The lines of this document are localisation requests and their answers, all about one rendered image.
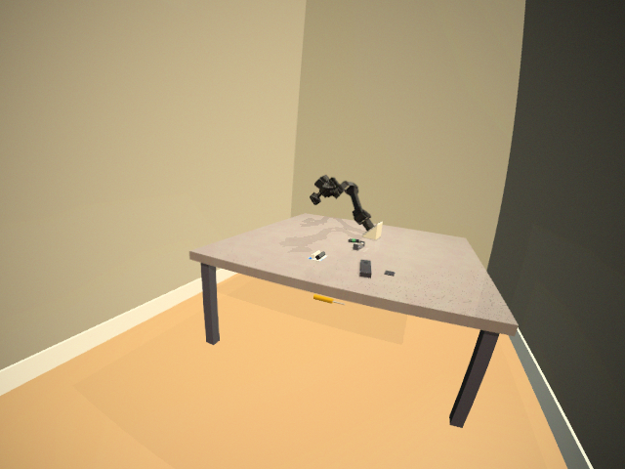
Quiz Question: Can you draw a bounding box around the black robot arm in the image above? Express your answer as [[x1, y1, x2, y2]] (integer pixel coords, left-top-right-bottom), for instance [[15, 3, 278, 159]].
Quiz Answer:
[[314, 175, 374, 232]]

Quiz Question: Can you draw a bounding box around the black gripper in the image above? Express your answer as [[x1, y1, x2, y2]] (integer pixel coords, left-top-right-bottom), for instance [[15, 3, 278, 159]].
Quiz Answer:
[[310, 178, 340, 205]]

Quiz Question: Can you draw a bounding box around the yellow screwdriver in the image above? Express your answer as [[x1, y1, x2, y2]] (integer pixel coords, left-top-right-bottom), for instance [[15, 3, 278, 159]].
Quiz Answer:
[[313, 294, 345, 306]]

